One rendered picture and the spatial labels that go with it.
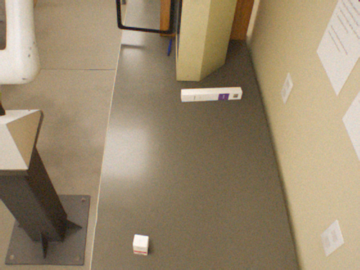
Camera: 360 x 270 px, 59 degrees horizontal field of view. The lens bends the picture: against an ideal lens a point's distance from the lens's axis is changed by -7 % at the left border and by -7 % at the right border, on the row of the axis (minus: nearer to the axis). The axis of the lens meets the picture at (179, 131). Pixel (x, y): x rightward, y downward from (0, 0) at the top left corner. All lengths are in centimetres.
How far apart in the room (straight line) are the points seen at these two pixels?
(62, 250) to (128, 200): 104
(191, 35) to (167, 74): 28
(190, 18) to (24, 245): 166
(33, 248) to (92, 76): 160
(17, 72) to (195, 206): 81
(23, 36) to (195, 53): 73
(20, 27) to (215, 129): 87
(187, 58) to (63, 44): 217
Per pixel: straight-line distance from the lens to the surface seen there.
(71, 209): 233
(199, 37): 151
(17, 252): 231
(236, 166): 138
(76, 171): 249
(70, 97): 298
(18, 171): 143
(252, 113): 158
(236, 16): 191
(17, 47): 133
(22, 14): 134
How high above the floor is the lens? 206
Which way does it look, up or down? 51 degrees down
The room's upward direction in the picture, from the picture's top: 6 degrees clockwise
